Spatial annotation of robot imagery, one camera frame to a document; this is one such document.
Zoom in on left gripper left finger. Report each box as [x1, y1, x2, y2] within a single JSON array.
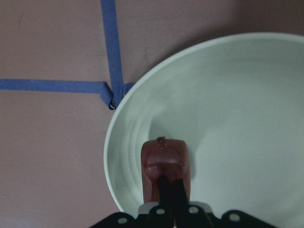
[[91, 176, 173, 228]]

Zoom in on brown bun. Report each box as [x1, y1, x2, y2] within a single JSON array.
[[141, 137, 191, 203]]

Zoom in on light green plate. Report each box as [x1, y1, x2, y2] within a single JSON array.
[[104, 33, 304, 228]]

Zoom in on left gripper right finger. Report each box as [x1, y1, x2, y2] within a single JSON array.
[[174, 180, 274, 228]]

